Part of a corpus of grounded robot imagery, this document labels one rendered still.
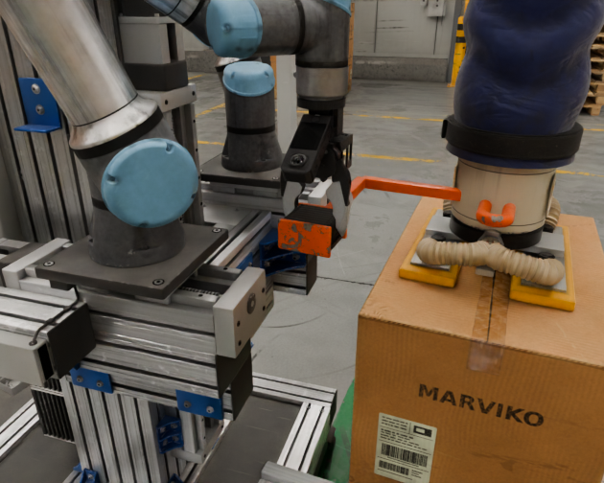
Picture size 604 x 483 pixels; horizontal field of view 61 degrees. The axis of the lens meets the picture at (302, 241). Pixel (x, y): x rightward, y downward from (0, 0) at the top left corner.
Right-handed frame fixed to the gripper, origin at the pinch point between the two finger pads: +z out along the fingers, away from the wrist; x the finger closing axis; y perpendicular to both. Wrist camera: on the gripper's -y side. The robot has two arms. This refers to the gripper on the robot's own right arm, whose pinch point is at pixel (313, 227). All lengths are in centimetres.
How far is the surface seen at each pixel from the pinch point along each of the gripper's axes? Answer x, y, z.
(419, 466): -21.1, -0.9, 42.4
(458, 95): -16.9, 24.3, -17.9
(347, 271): 49, 179, 108
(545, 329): -36.4, 6.0, 13.3
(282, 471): 2.6, -7.9, 46.8
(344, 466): 7, 49, 108
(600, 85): -116, 719, 69
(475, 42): -18.5, 23.4, -26.5
